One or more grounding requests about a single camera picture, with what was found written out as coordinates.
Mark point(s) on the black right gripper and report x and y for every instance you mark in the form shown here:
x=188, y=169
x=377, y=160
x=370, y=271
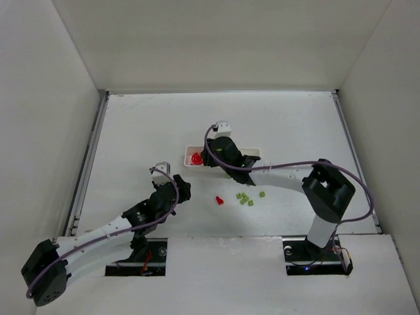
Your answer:
x=211, y=153

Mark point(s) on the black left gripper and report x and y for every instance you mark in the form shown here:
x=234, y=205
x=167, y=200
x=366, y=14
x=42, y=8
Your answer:
x=180, y=188

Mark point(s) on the red transparent curved lego piece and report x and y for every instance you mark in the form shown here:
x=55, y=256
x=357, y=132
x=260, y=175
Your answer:
x=196, y=159

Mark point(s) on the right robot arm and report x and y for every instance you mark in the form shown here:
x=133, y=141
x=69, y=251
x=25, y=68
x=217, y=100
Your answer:
x=328, y=191

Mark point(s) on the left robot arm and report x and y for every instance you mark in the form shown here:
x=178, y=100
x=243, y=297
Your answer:
x=54, y=265

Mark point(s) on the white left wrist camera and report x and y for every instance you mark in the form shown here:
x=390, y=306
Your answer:
x=160, y=173

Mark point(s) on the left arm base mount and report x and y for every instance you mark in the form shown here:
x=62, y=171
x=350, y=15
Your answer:
x=149, y=262

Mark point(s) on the left aluminium frame rail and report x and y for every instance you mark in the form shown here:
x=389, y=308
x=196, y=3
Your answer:
x=76, y=205

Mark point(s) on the aluminium frame rail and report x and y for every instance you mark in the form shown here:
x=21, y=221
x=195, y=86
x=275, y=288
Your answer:
x=335, y=96
x=76, y=205

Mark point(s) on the right aluminium frame rail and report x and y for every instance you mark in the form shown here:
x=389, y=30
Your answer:
x=335, y=96

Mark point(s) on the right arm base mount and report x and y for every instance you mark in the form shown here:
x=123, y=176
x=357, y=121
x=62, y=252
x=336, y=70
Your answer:
x=303, y=258

